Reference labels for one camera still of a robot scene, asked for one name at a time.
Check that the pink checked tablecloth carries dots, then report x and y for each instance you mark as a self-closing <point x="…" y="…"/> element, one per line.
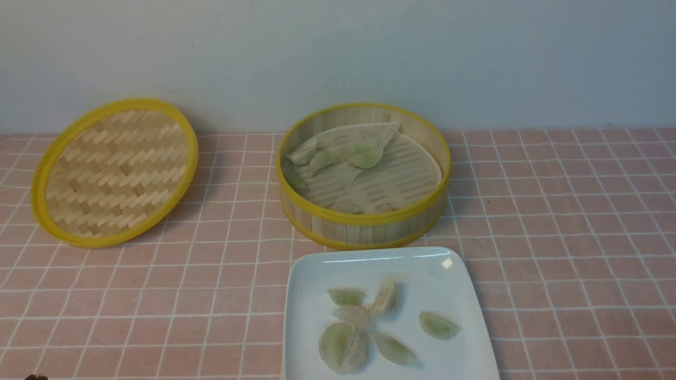
<point x="568" y="236"/>

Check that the pale dumpling steamer upper left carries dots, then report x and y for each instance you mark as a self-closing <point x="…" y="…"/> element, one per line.
<point x="304" y="153"/>

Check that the green dumpling plate right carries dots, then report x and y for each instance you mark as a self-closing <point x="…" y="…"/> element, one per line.
<point x="438" y="326"/>

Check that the pale dumpling plate upright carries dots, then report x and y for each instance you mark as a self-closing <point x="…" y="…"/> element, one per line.
<point x="385" y="301"/>

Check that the green dumpling plate bottom centre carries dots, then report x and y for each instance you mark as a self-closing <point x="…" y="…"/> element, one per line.
<point x="395" y="351"/>

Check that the pale dumpling plate centre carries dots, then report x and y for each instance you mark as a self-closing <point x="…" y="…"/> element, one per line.
<point x="356" y="315"/>

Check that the woven bamboo steamer lid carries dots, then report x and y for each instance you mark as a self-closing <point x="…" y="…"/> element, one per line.
<point x="115" y="173"/>

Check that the large green dumpling plate bottom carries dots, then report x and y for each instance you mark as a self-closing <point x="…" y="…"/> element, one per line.
<point x="344" y="348"/>

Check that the bamboo steamer basket yellow rim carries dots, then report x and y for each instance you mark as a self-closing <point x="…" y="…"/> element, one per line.
<point x="386" y="206"/>

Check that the green dumpling plate upper left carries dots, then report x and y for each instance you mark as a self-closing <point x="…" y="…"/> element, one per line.
<point x="346" y="296"/>

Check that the white square plate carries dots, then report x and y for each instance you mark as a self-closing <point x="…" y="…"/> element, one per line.
<point x="432" y="279"/>

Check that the green dumpling steamer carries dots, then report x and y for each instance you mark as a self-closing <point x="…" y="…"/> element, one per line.
<point x="364" y="156"/>
<point x="320" y="161"/>

